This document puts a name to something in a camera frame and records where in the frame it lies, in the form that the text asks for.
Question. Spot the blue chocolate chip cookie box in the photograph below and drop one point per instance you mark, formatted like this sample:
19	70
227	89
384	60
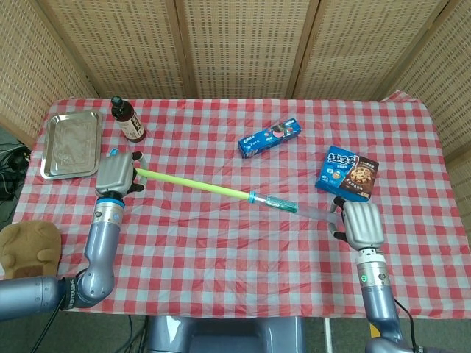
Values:
347	174

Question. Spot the brown bottle black cap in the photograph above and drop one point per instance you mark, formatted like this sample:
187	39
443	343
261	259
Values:
130	125

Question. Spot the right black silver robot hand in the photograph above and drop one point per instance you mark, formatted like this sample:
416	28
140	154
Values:
364	226

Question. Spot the bamboo folding screen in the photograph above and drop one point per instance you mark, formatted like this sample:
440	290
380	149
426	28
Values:
243	44

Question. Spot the red white checkered tablecloth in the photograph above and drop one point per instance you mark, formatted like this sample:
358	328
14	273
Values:
228	257

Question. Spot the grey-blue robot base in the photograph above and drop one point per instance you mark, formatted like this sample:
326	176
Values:
224	336

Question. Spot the long blue Oreo box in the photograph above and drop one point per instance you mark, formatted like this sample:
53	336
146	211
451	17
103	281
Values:
270	138

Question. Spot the brown plush toy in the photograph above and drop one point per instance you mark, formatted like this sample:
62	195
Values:
29	246

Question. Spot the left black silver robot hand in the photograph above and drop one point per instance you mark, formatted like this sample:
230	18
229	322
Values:
114	173

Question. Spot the rectangular metal tray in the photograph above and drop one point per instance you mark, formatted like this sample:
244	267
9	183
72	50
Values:
71	145

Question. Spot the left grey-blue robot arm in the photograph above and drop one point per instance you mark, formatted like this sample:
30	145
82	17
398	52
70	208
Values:
101	246

